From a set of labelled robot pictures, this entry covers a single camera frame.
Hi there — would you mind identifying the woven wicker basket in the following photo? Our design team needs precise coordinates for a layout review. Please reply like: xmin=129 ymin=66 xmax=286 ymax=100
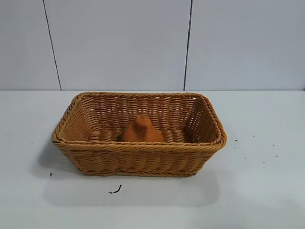
xmin=51 ymin=91 xmax=228 ymax=177

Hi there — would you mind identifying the soft orange fruit toy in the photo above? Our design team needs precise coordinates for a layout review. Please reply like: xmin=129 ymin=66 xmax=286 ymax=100
xmin=118 ymin=114 xmax=165 ymax=143

